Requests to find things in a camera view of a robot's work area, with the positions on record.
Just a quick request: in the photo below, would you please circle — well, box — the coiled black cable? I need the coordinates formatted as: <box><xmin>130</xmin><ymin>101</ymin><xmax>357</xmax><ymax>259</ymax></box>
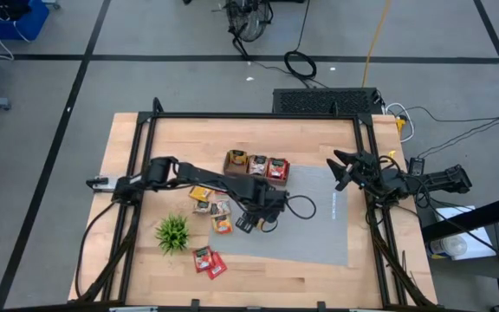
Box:
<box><xmin>282</xmin><ymin>49</ymin><xmax>319</xmax><ymax>82</ymax></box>

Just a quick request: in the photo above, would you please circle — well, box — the yellow cable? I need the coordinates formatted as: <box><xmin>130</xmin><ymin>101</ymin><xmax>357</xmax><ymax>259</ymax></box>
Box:
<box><xmin>360</xmin><ymin>0</ymin><xmax>394</xmax><ymax>88</ymax></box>

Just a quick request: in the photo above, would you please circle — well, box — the black metal cart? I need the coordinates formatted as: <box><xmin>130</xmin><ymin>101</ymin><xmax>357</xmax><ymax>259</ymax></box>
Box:
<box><xmin>420</xmin><ymin>101</ymin><xmax>499</xmax><ymax>312</ymax></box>

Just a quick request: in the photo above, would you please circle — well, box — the black perforated computer case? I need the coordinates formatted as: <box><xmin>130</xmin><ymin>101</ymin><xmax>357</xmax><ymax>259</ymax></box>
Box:
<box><xmin>271</xmin><ymin>87</ymin><xmax>385</xmax><ymax>116</ymax></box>

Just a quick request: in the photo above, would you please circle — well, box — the black cable bundle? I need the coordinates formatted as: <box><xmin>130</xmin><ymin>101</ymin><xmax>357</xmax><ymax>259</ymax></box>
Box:
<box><xmin>364</xmin><ymin>203</ymin><xmax>439</xmax><ymax>309</ymax></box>
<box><xmin>74</xmin><ymin>197</ymin><xmax>145</xmax><ymax>303</ymax></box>

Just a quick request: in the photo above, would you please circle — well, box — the white box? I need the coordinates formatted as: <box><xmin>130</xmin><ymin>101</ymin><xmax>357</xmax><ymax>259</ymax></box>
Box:
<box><xmin>431</xmin><ymin>206</ymin><xmax>498</xmax><ymax>262</ymax></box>

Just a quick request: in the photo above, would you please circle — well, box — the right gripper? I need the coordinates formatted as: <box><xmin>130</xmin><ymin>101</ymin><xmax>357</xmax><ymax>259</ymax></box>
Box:
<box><xmin>326</xmin><ymin>149</ymin><xmax>384</xmax><ymax>197</ymax></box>

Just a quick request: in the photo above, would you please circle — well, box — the black power adapter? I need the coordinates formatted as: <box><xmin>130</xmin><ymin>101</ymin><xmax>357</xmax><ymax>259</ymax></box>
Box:
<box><xmin>408</xmin><ymin>157</ymin><xmax>426</xmax><ymax>177</ymax></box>

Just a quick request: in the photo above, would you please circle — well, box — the green plant in white pot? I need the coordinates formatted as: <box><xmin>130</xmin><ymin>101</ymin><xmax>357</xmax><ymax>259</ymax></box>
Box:
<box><xmin>154</xmin><ymin>215</ymin><xmax>191</xmax><ymax>256</ymax></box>

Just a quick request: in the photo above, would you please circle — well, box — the black floor fan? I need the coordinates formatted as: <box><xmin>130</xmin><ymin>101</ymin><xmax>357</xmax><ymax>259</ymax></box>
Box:
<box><xmin>224</xmin><ymin>0</ymin><xmax>275</xmax><ymax>44</ymax></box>

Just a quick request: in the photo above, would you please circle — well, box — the blue plastic bin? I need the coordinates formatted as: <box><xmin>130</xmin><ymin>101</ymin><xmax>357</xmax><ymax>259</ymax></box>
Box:
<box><xmin>0</xmin><ymin>0</ymin><xmax>51</xmax><ymax>41</ymax></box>

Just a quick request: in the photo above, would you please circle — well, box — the round white container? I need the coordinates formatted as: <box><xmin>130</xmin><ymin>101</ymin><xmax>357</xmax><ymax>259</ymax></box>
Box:
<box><xmin>425</xmin><ymin>236</ymin><xmax>468</xmax><ymax>260</ymax></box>

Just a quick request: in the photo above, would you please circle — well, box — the yellow tea packet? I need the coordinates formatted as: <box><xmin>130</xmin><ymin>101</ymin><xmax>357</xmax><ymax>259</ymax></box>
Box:
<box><xmin>188</xmin><ymin>185</ymin><xmax>215</xmax><ymax>203</ymax></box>

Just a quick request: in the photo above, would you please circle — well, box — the grey mesh mat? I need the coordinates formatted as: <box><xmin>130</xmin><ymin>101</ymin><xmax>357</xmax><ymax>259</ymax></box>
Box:
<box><xmin>208</xmin><ymin>164</ymin><xmax>349</xmax><ymax>267</ymax></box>

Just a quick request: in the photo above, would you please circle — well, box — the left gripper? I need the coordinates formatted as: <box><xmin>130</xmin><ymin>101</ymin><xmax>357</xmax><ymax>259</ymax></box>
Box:
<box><xmin>234</xmin><ymin>180</ymin><xmax>290</xmax><ymax>235</ymax></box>

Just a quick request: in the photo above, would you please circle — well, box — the black aluminium rig frame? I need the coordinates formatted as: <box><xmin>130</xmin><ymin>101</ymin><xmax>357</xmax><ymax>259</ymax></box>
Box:
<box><xmin>69</xmin><ymin>97</ymin><xmax>439</xmax><ymax>312</ymax></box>

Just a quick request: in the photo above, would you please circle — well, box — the wooden three-compartment tray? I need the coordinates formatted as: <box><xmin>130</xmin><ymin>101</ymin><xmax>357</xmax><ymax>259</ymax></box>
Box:
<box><xmin>223</xmin><ymin>148</ymin><xmax>291</xmax><ymax>187</ymax></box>

